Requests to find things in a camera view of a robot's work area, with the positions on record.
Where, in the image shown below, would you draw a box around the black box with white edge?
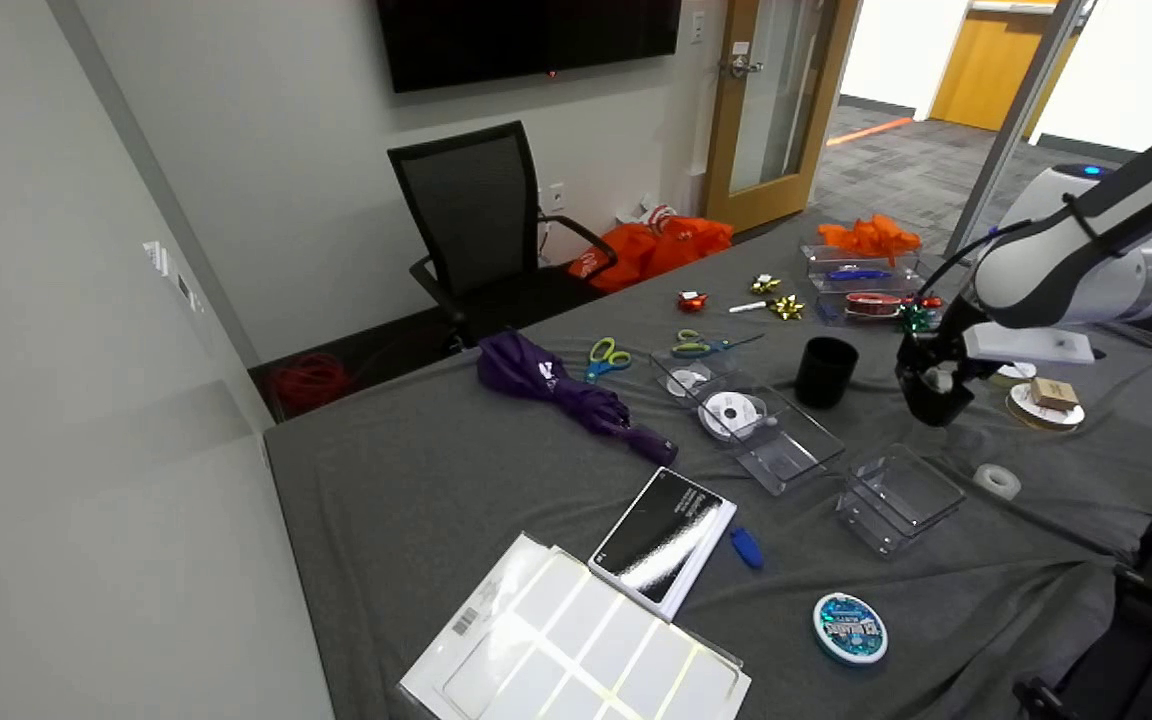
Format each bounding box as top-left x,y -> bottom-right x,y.
585,462 -> 745,625

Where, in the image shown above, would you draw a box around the light wood glass door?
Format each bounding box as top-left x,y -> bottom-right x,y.
698,0 -> 862,240

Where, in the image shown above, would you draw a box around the clear plastic hinged box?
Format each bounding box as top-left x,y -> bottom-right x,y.
833,447 -> 966,561

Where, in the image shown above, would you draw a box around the black wall television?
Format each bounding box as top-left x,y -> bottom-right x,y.
370,0 -> 687,97

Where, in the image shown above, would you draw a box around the blue green scissors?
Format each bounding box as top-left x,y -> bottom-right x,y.
664,322 -> 768,364
585,331 -> 635,384

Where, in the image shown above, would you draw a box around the black mesh office chair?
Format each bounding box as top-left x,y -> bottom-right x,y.
383,115 -> 623,351

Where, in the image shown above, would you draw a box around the orange wooden door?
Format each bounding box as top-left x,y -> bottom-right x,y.
929,3 -> 1049,140

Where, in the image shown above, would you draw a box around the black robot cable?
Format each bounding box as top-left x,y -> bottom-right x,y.
941,193 -> 1086,319

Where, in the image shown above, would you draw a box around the blue pen cap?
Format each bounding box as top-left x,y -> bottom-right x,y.
722,521 -> 768,574

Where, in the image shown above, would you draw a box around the red white ribbon spool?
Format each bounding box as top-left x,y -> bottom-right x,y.
844,289 -> 913,322

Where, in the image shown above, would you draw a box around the small clear plastic case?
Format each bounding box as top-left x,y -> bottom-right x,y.
660,360 -> 720,402

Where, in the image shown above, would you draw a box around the purple folded umbrella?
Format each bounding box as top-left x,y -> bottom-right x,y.
473,329 -> 680,468

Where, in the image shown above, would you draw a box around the gray tablecloth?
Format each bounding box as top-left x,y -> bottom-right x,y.
259,212 -> 1152,720

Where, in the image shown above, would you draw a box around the white ribbon roll in case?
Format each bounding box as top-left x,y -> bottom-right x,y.
691,384 -> 780,452

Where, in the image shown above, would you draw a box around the clear plastic tray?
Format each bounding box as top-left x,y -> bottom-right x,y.
800,236 -> 929,301

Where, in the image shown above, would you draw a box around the blue plastic tool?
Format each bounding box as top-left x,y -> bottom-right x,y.
826,263 -> 899,289

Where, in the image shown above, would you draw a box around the white label sheet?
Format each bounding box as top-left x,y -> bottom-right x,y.
397,530 -> 755,720

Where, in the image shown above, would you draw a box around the orange bag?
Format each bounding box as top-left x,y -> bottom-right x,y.
565,212 -> 738,301

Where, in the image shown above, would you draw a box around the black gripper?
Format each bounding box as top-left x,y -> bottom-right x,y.
897,317 -> 996,427

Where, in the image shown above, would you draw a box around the small white tape roll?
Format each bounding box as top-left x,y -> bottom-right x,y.
970,461 -> 1025,504

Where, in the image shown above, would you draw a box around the red coiled cable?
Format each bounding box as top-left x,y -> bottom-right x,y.
265,351 -> 358,420

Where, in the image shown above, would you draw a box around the gray metal frame post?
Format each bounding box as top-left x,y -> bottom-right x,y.
944,0 -> 1097,260

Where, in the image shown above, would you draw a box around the black cup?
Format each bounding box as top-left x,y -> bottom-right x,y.
790,331 -> 862,410

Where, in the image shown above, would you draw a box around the large white ribbon spool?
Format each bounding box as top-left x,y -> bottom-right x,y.
991,354 -> 1045,388

